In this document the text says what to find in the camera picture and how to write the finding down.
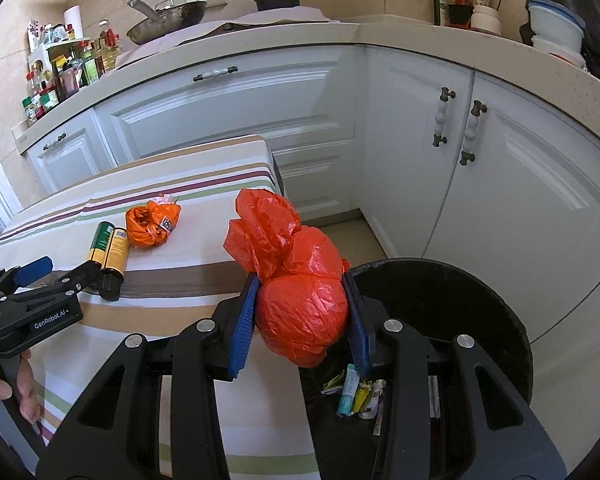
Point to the paper towel roll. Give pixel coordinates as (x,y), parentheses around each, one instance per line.
(72,22)

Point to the dark olive oil bottle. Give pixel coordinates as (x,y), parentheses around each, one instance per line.
(439,5)

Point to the cluster of condiment bottles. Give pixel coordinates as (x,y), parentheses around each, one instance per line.
(87,62)

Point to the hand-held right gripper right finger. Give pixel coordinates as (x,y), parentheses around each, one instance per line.
(360,340)

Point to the small bottle green label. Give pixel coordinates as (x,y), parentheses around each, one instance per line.
(100,240)

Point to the yellow green wrapper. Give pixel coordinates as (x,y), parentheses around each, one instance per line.
(362,397)

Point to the stack of white bowls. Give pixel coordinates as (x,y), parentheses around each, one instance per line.
(555,27)

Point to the white stove cover cloth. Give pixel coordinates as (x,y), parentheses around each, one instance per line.
(200,35)

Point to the small bottle yellow label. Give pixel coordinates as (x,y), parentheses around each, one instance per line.
(116,252)

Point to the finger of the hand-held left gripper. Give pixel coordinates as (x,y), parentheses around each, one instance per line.
(75,280)
(32,266)

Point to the black cup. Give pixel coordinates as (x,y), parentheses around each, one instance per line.
(459,16)

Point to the teal tube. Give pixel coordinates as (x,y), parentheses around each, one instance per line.
(349,390)

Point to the orange plastic bag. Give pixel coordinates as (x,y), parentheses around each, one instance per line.
(300,310)

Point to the black trash bin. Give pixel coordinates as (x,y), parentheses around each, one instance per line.
(455,300)

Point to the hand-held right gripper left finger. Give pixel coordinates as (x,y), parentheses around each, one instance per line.
(245,325)

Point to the striped tablecloth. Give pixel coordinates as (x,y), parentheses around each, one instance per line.
(190,270)

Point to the white spice rack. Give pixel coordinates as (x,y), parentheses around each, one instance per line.
(47,47)

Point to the white kitchen cabinet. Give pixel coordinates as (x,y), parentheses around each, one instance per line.
(520,185)

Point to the orange clear snack wrapper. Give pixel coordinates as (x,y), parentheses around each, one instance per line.
(147,230)

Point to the dark striped cloth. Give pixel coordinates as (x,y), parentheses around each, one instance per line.
(590,0)

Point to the metal wok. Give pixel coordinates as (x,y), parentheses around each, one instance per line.
(165,20)

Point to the white jar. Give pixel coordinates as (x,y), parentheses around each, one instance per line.
(485,21)

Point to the person's left hand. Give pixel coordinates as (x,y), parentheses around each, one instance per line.
(27,390)

